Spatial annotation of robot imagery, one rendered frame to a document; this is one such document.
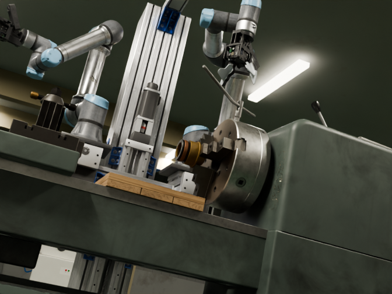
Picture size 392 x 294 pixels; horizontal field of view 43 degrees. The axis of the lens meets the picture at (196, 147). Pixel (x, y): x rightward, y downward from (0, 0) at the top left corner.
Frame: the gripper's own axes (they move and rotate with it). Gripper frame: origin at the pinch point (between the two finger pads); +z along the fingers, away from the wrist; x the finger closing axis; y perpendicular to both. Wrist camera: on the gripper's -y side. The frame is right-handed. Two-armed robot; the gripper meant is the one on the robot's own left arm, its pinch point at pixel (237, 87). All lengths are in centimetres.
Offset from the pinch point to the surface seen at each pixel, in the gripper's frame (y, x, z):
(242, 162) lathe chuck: 5.6, 12.9, 30.0
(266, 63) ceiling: -265, -182, -164
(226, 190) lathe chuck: 4.8, 8.1, 39.4
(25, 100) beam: -201, -537, -120
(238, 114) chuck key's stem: -2.6, 0.8, 9.5
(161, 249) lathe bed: 25, 5, 63
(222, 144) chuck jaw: 10.1, 6.8, 25.4
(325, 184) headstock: -15.1, 31.8, 30.4
